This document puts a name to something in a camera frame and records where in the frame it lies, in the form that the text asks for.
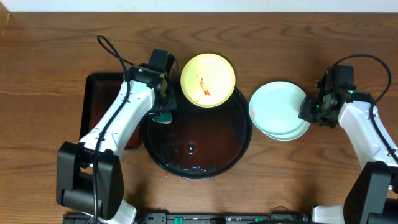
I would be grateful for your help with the light blue plate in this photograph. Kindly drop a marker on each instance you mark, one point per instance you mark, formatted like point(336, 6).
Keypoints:
point(274, 107)
point(290, 136)

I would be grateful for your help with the black rectangular tray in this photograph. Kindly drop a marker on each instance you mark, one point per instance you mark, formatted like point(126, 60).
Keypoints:
point(101, 89)

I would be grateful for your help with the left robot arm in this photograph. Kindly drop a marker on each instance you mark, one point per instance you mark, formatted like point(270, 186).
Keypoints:
point(89, 175)

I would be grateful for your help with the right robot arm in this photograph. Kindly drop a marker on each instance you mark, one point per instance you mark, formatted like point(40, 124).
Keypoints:
point(354, 111)

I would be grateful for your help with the yellow plate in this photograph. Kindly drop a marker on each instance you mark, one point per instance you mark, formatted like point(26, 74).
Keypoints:
point(208, 80)

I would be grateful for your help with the black round tray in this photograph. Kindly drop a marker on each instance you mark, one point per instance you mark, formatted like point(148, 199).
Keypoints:
point(199, 143)

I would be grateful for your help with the light blue plate front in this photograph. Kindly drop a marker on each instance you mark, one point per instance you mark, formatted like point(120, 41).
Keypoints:
point(274, 107)

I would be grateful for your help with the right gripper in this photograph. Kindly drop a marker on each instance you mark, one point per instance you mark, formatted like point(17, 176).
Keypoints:
point(306, 112)

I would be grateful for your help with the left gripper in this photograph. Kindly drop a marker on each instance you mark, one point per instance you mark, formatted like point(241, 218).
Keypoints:
point(172, 106)

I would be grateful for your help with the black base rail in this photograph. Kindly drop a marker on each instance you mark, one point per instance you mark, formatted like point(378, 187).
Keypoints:
point(277, 215)

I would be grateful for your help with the green yellow sponge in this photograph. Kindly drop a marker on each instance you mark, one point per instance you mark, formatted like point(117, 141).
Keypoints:
point(164, 118)

